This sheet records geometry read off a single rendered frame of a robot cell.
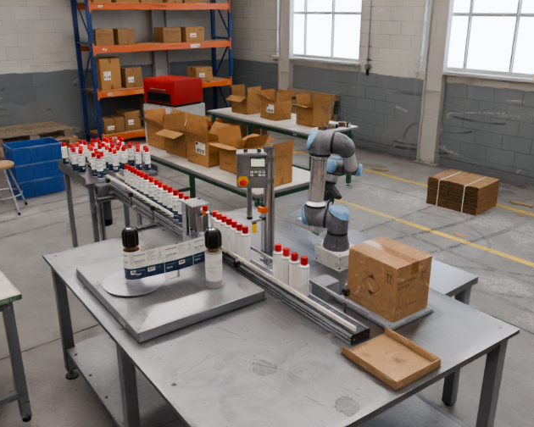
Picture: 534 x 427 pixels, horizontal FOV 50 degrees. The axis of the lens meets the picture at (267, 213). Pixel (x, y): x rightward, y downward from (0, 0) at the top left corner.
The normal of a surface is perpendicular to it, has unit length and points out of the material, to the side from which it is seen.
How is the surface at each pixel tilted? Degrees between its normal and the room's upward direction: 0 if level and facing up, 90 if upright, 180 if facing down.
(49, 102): 90
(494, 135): 90
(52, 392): 0
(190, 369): 0
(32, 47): 90
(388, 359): 0
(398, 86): 90
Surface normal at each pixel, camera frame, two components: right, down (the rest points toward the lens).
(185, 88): 0.78, 0.22
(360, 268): -0.80, 0.20
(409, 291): 0.59, 0.27
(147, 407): 0.01, -0.94
